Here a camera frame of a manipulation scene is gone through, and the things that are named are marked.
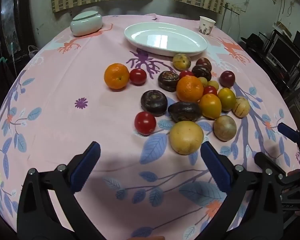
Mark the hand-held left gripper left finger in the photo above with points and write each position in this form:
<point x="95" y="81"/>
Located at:
<point x="86" y="170"/>

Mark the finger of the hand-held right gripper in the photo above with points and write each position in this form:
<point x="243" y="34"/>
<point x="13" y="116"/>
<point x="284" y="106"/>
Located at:
<point x="288" y="132"/>
<point x="261" y="158"/>

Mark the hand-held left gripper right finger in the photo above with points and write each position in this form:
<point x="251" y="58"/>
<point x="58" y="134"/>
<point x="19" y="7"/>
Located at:
<point x="215" y="167"/>

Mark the tan brown round fruit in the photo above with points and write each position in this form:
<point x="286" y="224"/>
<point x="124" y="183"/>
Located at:
<point x="225" y="127"/>

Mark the large pale yellow fruit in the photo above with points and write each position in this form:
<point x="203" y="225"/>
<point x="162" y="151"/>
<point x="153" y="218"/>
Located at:
<point x="186" y="137"/>

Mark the striped pale pepino melon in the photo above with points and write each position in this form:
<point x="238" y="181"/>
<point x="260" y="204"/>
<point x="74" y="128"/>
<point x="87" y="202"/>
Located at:
<point x="240" y="107"/>

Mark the orange-yellow tomato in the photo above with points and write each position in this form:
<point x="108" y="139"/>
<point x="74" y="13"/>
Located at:
<point x="210" y="106"/>

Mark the yellow-green tomato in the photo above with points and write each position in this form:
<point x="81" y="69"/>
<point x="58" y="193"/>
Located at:
<point x="226" y="99"/>

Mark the dark red round tomato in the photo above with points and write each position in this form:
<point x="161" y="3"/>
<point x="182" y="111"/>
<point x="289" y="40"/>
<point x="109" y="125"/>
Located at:
<point x="227" y="79"/>

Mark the large orange tangerine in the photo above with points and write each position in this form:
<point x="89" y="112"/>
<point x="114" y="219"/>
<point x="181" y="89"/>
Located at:
<point x="190" y="88"/>

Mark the small tan longan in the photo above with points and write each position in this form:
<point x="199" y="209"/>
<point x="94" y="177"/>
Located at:
<point x="213" y="84"/>
<point x="203" y="80"/>

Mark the small orange tangerine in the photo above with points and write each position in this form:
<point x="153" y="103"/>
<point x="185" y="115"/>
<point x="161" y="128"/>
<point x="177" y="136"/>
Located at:
<point x="116" y="76"/>

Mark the white oval plate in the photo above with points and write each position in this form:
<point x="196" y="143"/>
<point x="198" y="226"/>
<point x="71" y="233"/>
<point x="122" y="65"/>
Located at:
<point x="165" y="38"/>

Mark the grey appliance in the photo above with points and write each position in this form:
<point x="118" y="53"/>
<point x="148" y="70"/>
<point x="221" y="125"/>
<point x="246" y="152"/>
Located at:
<point x="298" y="105"/>

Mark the black metal desk rack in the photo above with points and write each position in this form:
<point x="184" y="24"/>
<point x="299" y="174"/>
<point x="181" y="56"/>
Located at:
<point x="285" y="80"/>

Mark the pink printed tablecloth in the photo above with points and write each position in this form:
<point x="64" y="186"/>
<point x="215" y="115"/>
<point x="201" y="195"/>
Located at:
<point x="65" y="105"/>

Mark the computer monitor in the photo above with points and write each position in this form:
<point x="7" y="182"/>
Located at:
<point x="285" y="52"/>

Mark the black bag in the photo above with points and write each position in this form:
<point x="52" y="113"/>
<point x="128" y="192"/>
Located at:
<point x="252" y="41"/>

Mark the cardboard box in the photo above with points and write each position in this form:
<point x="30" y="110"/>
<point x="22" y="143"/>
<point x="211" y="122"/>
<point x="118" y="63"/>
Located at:
<point x="282" y="28"/>

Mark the speckled yellow round fruit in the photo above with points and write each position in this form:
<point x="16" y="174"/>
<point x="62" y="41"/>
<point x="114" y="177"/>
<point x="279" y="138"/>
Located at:
<point x="181" y="61"/>

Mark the clear plastic bag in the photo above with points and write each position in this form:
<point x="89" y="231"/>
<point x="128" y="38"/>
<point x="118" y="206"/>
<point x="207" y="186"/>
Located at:
<point x="33" y="51"/>

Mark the printed paper cup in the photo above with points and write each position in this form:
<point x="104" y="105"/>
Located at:
<point x="206" y="26"/>

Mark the white lidded ceramic jar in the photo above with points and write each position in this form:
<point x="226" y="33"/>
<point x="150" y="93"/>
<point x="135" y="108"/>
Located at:
<point x="86" y="25"/>

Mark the dark wooden cabinet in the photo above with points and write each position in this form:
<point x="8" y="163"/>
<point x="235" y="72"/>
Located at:
<point x="12" y="17"/>

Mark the white wall socket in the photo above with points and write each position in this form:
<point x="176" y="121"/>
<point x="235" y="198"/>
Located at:
<point x="233" y="8"/>

